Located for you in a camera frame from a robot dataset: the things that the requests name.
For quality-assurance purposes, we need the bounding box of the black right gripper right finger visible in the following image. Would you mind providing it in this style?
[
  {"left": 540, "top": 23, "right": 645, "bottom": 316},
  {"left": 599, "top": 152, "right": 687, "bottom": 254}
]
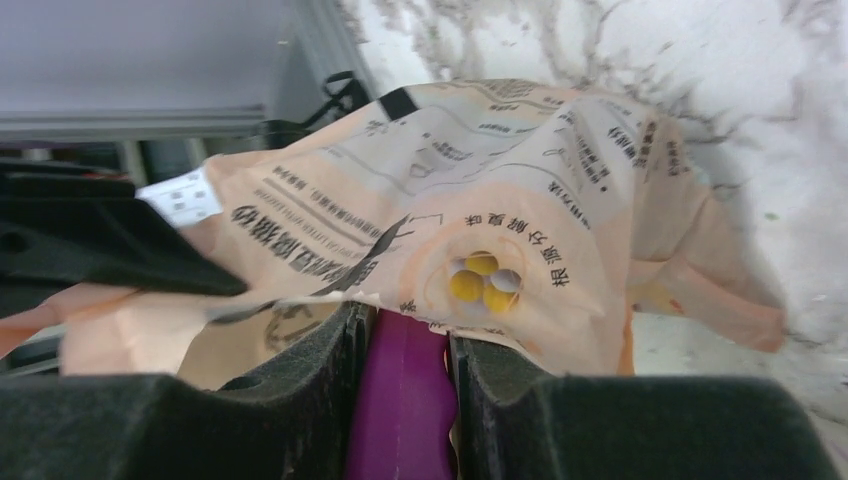
[{"left": 450, "top": 337, "right": 838, "bottom": 479}]

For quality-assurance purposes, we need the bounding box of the magenta plastic litter scoop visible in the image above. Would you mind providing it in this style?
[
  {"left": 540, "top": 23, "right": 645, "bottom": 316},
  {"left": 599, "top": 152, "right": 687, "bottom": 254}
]
[{"left": 344, "top": 310, "right": 458, "bottom": 480}]

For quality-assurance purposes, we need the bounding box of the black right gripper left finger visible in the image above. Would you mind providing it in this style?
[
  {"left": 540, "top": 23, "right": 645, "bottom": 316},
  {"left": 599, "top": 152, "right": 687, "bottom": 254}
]
[{"left": 1, "top": 302, "right": 375, "bottom": 479}]

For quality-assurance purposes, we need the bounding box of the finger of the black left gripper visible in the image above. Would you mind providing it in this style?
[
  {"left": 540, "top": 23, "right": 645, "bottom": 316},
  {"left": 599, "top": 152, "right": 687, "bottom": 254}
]
[{"left": 1, "top": 173, "right": 248, "bottom": 316}]

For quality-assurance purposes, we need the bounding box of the orange cat litter bag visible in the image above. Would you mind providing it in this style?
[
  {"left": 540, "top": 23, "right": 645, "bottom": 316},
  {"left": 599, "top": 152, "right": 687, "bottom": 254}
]
[{"left": 1, "top": 80, "right": 786, "bottom": 388}]

